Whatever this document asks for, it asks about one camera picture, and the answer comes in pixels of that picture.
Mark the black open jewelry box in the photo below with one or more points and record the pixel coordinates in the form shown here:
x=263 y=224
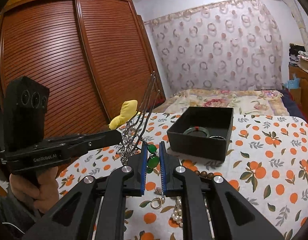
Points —
x=218 y=121

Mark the silver cuff bangle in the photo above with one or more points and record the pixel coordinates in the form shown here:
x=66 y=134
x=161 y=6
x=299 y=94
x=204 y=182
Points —
x=218 y=137

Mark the pink circle pattern curtain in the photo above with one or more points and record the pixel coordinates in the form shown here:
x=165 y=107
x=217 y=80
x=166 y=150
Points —
x=230 y=45

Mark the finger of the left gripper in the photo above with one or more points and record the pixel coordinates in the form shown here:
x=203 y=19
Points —
x=103 y=139

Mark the wooden sideboard cabinet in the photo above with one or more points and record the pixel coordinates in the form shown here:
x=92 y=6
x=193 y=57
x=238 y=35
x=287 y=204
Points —
x=299 y=73

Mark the blue plastic bag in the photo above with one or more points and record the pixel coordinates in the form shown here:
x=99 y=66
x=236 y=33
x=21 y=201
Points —
x=294 y=83

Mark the green jade bangle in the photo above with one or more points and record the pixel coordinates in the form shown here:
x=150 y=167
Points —
x=197 y=131

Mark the person's left hand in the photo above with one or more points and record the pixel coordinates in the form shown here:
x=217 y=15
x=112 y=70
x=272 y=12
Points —
x=42 y=197

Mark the silver ornate hair comb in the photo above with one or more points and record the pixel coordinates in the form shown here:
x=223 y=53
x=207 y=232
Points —
x=135 y=128

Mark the yellow plush toy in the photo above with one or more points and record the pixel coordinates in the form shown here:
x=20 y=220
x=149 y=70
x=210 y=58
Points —
x=128 y=110

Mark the tied beige curtain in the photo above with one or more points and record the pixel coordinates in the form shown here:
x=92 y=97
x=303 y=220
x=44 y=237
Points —
x=299 y=20

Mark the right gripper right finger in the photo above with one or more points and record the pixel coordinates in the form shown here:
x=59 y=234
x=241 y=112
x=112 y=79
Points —
x=211 y=207

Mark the brown louvered wardrobe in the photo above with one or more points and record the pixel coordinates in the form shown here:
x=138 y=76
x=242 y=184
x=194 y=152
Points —
x=93 y=55

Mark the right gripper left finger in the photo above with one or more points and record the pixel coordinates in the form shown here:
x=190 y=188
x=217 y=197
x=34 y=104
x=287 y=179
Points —
x=94 y=208

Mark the orange print tablecloth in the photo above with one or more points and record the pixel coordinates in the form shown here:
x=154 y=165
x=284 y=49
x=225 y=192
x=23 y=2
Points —
x=266 y=162

